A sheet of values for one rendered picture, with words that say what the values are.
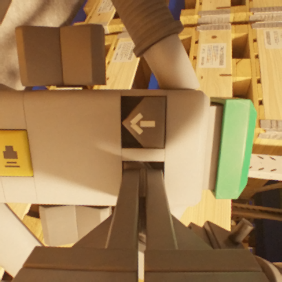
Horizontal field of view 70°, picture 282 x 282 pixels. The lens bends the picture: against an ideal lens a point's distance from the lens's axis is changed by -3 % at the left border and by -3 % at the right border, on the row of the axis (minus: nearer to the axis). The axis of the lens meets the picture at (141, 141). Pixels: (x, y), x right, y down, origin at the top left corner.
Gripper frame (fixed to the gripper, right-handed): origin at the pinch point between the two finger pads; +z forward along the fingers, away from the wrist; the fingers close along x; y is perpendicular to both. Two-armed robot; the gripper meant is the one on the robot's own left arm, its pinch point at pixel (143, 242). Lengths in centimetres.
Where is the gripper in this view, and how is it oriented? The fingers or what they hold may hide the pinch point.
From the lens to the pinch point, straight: 22.4
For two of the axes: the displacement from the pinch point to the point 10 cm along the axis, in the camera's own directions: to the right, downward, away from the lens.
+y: 4.9, -8.4, -2.3
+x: -0.2, 2.6, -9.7
